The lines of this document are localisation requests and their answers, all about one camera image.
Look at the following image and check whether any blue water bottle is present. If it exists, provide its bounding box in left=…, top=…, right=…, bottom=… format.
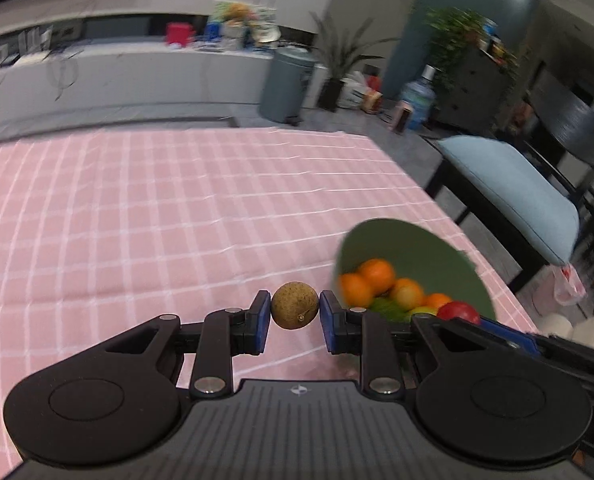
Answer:
left=401, top=65, right=438, bottom=131

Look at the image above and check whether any white low cabinet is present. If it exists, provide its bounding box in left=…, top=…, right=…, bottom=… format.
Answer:
left=0, top=40, right=278, bottom=133

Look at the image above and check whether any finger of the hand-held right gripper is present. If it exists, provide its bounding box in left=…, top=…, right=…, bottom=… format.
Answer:
left=478, top=317, right=594, bottom=392

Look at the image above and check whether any red box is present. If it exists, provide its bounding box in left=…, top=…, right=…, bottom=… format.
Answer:
left=166, top=22, right=196, bottom=49

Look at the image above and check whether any orange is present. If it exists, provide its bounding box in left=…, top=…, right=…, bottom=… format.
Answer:
left=423, top=293, right=454, bottom=313
left=338, top=273, right=375, bottom=309
left=389, top=278, right=425, bottom=311
left=358, top=258, right=397, bottom=296

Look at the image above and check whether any pink checked tablecloth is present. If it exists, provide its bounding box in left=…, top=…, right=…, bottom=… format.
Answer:
left=0, top=127, right=540, bottom=476

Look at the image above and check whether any dark green cucumber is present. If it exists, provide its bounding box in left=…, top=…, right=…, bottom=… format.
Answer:
left=368, top=297, right=413, bottom=323

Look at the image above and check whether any grey trash can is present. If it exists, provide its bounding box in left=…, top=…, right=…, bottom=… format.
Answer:
left=259, top=47, right=318, bottom=126

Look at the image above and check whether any red and orange bag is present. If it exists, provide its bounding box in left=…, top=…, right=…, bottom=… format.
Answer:
left=362, top=75, right=386, bottom=114

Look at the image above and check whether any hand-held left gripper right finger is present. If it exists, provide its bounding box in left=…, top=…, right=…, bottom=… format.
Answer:
left=319, top=289, right=484, bottom=403

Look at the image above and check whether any white plastic bag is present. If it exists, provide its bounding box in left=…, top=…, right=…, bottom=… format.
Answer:
left=337, top=72, right=373, bottom=109

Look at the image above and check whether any white bag with red print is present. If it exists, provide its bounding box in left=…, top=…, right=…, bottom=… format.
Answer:
left=552, top=262, right=587, bottom=307

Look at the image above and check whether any brown longan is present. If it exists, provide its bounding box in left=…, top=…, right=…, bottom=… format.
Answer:
left=270, top=281, right=321, bottom=331

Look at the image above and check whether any small red tomato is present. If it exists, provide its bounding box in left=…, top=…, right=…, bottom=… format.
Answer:
left=436, top=301, right=482, bottom=326

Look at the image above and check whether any light blue seat cushion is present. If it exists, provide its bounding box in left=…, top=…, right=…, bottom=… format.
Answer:
left=437, top=135, right=580, bottom=266

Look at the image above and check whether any green bowl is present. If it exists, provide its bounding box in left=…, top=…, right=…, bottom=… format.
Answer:
left=333, top=217, right=498, bottom=323

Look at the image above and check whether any trailing ivy plant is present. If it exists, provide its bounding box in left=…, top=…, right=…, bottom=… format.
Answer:
left=424, top=7, right=520, bottom=92

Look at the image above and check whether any pile of colourful packets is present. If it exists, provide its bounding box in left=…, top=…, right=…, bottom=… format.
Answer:
left=204, top=0, right=281, bottom=52

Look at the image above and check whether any small pink appliance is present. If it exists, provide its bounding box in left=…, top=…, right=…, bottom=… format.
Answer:
left=392, top=100, right=414, bottom=134

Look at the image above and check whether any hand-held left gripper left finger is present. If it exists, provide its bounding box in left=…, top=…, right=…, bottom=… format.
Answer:
left=97, top=290, right=273, bottom=402

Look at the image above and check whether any black cable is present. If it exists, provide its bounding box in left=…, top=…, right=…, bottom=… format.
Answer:
left=49, top=50, right=80, bottom=102

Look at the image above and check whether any dark round table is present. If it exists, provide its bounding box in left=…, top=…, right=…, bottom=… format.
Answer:
left=532, top=82, right=594, bottom=171

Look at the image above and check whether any potted plant in black pot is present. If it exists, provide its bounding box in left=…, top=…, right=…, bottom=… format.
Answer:
left=309, top=10, right=403, bottom=113

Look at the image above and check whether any dark green cabinet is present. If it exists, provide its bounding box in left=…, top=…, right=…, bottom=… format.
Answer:
left=434, top=45, right=510, bottom=133

